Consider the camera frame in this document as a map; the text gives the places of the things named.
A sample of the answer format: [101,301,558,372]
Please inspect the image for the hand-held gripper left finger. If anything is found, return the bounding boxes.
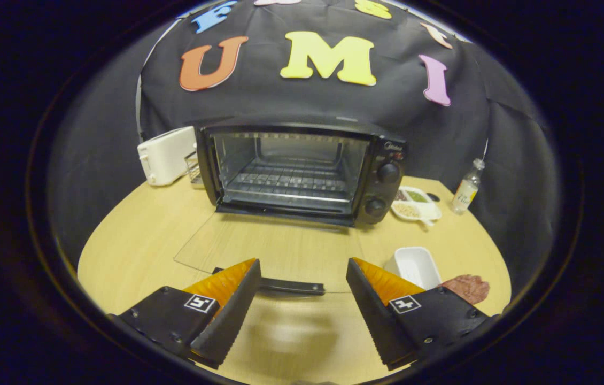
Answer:
[110,258,262,369]

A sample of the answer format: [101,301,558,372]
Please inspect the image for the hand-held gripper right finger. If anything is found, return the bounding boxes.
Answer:
[346,257,498,371]

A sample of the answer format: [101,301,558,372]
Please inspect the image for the reddish brown meat piece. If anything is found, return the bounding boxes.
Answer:
[441,274,491,305]

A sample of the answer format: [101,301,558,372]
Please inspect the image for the black toaster oven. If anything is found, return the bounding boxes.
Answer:
[174,120,408,296]

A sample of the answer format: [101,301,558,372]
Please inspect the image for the white toaster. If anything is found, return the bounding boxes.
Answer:
[137,126,198,187]

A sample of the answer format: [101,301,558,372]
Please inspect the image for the white rectangular tray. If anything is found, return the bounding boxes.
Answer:
[384,247,442,291]

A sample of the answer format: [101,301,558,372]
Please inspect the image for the white divided dish with beans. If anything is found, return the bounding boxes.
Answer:
[391,186,443,226]

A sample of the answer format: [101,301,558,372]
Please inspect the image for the clear glass bottle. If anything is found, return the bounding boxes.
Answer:
[451,158,486,215]

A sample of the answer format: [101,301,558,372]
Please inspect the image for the small wire rack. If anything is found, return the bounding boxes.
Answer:
[184,151,204,188]

